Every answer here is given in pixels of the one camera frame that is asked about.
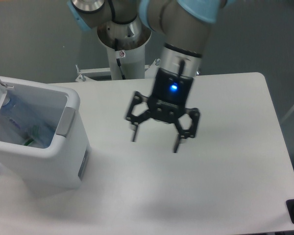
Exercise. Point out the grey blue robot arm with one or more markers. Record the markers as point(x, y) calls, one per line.
point(125, 26)

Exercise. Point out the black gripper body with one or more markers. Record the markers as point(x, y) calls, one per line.
point(167, 102)

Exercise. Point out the white trash can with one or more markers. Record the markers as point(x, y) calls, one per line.
point(63, 163)

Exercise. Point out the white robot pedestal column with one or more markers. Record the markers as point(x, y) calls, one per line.
point(127, 64)

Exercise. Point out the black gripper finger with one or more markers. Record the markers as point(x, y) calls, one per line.
point(191, 130)
point(137, 113)

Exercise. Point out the white plastic packaging bag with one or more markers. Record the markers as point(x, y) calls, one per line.
point(38, 142)

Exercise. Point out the crushed clear plastic bottle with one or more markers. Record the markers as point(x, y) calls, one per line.
point(24, 118)

